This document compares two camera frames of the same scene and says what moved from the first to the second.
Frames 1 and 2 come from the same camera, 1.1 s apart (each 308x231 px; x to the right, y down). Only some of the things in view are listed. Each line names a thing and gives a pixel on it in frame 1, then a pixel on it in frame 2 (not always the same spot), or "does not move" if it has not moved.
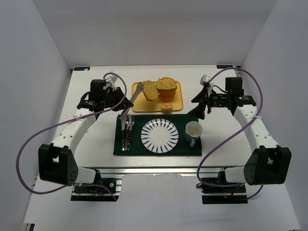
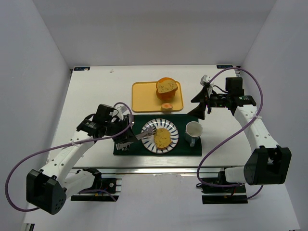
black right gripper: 207,100 does not move
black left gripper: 118,97 → 125,134
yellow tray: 142,104 does not move
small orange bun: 166,108 does not move
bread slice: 150,90 → 162,138
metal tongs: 140,88 → 148,131
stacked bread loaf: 166,87 does not move
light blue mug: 193,130 does not move
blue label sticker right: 224,66 does not move
